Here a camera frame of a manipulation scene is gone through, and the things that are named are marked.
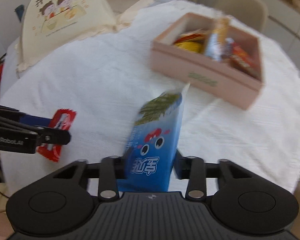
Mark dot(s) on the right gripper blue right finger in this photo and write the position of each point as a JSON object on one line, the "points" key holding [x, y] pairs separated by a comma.
{"points": [[192, 169]]}

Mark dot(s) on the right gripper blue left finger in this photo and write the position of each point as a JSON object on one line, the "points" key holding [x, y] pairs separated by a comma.
{"points": [[111, 169]]}

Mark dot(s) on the blue seaweed snack bag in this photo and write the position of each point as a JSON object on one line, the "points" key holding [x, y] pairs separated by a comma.
{"points": [[153, 142]]}

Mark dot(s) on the red wafer snack pack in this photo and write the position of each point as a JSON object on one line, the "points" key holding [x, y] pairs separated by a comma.
{"points": [[57, 134]]}

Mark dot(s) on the yellow chips bag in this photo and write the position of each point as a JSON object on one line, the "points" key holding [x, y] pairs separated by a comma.
{"points": [[192, 40]]}

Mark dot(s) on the square biscuit clear pack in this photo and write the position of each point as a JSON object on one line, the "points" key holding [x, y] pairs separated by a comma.
{"points": [[215, 43]]}

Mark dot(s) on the rice cracker red-trim pack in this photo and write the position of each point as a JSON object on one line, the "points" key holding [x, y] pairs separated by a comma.
{"points": [[239, 58]]}

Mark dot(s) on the white knitted tablecloth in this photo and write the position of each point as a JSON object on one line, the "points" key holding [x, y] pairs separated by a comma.
{"points": [[106, 79]]}

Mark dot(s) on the pink open gift box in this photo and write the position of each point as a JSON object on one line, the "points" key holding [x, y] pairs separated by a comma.
{"points": [[221, 79]]}

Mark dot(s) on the beige chair right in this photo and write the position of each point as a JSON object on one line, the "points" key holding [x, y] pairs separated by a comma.
{"points": [[253, 13]]}

